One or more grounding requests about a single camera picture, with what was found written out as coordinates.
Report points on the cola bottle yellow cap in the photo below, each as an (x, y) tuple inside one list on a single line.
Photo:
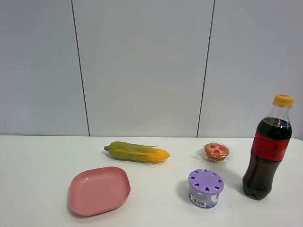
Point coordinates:
[(270, 142)]

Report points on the toy corn cob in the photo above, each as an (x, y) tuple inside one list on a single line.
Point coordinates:
[(137, 153)]

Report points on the wrapped fruit tart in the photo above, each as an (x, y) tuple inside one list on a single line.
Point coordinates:
[(214, 152)]

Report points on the purple lid air freshener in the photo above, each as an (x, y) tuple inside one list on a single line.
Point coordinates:
[(205, 187)]

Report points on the pink square plate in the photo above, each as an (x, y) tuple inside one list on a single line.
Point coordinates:
[(99, 190)]

